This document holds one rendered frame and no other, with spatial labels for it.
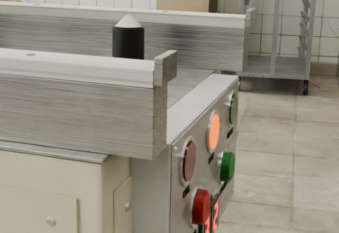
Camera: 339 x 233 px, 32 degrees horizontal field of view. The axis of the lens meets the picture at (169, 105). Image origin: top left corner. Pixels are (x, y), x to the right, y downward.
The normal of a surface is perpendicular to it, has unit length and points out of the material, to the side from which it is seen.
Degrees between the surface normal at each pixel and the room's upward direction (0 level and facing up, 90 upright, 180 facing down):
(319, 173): 0
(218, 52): 90
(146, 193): 90
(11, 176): 90
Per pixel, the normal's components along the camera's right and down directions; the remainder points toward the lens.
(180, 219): 0.95, 0.10
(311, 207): 0.02, -0.96
